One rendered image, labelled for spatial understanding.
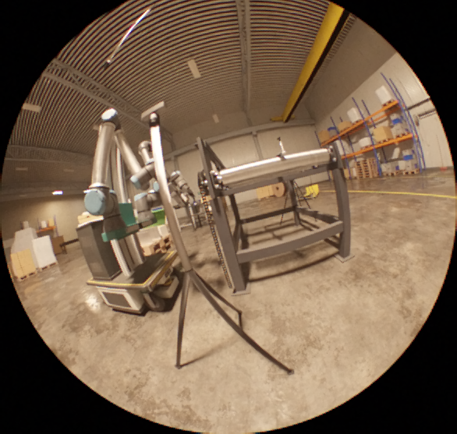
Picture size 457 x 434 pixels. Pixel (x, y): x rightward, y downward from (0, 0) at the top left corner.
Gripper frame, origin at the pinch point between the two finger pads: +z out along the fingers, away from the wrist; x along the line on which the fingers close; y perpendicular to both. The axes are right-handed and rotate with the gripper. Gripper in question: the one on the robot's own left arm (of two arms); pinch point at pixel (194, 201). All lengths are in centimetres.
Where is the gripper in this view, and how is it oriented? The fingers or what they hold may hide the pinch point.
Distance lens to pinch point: 118.5
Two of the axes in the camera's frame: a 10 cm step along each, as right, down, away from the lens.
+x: 1.4, 0.2, 9.9
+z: 6.0, 7.9, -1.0
